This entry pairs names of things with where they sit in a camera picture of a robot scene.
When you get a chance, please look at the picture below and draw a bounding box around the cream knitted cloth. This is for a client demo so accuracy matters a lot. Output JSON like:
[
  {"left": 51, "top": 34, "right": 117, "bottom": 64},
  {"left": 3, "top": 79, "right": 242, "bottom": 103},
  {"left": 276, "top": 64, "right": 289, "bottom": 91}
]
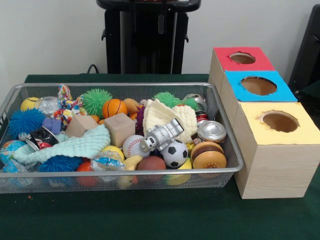
[{"left": 142, "top": 98, "right": 198, "bottom": 145}]

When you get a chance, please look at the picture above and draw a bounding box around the dark green table cloth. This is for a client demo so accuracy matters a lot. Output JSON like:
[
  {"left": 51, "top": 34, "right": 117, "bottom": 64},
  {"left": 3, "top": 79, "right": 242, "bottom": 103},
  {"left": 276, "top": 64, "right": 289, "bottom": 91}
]
[
  {"left": 297, "top": 79, "right": 320, "bottom": 122},
  {"left": 0, "top": 73, "right": 320, "bottom": 240}
]

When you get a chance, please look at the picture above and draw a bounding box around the orange basketball toy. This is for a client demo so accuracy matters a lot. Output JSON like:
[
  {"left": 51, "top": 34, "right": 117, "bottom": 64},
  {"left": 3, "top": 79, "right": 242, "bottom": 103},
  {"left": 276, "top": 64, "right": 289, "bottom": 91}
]
[{"left": 102, "top": 98, "right": 128, "bottom": 119}]

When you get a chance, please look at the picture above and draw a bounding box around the mint green knitted cloth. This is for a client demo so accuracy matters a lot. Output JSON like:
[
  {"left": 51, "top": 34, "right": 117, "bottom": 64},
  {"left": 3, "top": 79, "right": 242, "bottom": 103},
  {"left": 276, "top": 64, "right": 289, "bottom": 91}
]
[{"left": 12, "top": 124, "right": 112, "bottom": 165}]

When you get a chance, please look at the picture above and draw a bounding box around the silver wire mesh bin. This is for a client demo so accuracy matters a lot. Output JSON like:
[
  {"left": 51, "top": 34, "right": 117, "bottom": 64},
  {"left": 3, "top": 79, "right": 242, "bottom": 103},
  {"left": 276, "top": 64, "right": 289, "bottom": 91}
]
[{"left": 0, "top": 82, "right": 245, "bottom": 195}]

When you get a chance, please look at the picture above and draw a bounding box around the black flat panel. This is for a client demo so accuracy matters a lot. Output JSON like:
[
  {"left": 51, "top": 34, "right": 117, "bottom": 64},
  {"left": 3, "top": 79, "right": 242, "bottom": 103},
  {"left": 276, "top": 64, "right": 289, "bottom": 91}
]
[{"left": 287, "top": 3, "right": 320, "bottom": 88}]

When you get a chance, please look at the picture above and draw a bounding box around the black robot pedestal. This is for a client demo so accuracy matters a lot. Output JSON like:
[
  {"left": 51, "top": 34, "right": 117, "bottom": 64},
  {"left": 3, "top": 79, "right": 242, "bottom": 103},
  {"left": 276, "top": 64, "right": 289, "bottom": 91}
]
[{"left": 96, "top": 0, "right": 202, "bottom": 75}]

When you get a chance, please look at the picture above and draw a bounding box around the wooden cube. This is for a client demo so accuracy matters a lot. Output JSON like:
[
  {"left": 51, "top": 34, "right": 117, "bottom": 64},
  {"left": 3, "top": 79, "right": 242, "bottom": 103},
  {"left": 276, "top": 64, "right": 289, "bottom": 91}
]
[{"left": 103, "top": 112, "right": 136, "bottom": 148}]

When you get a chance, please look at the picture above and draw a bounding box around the wooden box with three holes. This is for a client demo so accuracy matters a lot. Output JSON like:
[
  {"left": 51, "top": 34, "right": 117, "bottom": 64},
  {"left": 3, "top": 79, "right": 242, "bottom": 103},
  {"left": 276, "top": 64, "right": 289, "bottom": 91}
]
[{"left": 208, "top": 46, "right": 320, "bottom": 200}]

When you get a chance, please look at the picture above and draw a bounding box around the white baseball toy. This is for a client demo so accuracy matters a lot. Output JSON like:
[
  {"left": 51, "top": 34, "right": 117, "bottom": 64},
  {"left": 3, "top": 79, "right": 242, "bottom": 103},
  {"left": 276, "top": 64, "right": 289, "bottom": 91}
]
[{"left": 122, "top": 134, "right": 150, "bottom": 159}]

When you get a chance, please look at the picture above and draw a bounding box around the crushed silver drink can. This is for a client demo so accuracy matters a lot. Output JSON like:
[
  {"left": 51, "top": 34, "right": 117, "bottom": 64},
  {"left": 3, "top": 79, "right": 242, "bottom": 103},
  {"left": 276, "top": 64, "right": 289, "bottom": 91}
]
[{"left": 196, "top": 120, "right": 228, "bottom": 144}]

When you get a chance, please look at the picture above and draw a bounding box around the silver robot figure toy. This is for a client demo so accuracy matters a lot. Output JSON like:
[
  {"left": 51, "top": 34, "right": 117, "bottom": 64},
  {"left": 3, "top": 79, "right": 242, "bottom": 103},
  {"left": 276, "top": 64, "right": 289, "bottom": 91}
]
[{"left": 139, "top": 118, "right": 185, "bottom": 153}]

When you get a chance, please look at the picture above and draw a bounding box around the blue spiky rubber ball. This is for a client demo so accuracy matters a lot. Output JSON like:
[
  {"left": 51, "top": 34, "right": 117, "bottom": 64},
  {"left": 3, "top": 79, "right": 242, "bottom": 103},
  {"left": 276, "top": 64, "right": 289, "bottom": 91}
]
[{"left": 6, "top": 107, "right": 48, "bottom": 140}]

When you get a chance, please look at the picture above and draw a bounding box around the black cable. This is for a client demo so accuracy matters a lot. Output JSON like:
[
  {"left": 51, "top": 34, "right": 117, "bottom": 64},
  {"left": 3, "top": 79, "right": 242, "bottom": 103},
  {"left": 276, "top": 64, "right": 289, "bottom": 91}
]
[{"left": 87, "top": 63, "right": 101, "bottom": 75}]

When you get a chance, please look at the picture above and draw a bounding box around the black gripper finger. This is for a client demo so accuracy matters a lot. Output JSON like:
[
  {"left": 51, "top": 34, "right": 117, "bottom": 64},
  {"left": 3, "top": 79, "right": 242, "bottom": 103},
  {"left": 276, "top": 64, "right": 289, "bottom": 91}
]
[
  {"left": 157, "top": 0, "right": 166, "bottom": 35},
  {"left": 132, "top": 0, "right": 138, "bottom": 32}
]

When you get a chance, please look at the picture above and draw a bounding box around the wooden toy hamburger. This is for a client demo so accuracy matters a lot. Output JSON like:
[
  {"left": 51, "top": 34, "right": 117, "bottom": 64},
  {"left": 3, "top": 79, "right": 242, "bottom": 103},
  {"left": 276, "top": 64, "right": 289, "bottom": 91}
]
[{"left": 191, "top": 141, "right": 228, "bottom": 176}]

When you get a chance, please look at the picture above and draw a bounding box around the black and white soccer ball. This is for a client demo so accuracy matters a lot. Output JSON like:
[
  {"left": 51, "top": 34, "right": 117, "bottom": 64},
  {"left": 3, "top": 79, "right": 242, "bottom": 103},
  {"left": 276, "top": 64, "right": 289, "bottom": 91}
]
[{"left": 159, "top": 139, "right": 189, "bottom": 168}]

